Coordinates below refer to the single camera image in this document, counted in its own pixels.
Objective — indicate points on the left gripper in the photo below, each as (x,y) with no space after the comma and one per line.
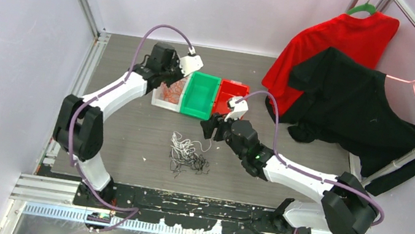
(175,61)

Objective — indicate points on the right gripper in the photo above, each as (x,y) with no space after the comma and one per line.
(209,126)

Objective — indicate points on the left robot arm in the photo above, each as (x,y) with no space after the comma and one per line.
(80,121)

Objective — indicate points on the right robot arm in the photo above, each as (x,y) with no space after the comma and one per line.
(339,204)

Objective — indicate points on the white plastic bin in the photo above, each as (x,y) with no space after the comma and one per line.
(170,98)

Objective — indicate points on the green plastic bin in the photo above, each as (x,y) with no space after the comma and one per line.
(199,96)

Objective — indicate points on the red plastic bin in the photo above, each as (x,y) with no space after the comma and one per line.
(227,90)

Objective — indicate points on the black t-shirt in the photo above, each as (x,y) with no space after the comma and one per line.
(330,97)

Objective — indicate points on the red t-shirt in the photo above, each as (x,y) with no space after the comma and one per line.
(362,39)

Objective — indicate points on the green hanger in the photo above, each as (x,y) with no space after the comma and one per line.
(366,7)

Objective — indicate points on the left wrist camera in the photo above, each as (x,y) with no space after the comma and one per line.
(190,63)

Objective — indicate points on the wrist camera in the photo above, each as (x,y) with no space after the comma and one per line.
(190,63)
(238,107)

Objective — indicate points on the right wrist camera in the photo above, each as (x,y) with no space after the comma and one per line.
(238,107)

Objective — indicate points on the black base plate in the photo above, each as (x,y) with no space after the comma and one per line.
(200,213)

